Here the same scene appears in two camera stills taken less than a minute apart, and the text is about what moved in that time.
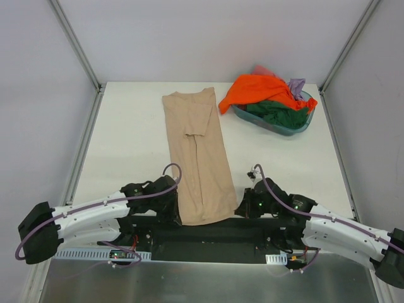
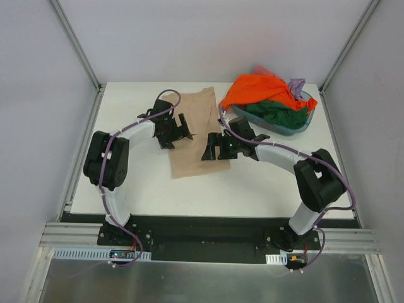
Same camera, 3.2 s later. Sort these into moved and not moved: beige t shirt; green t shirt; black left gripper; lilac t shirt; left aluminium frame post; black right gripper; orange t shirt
Moved: black left gripper; black right gripper; beige t shirt
Not moved: lilac t shirt; left aluminium frame post; orange t shirt; green t shirt
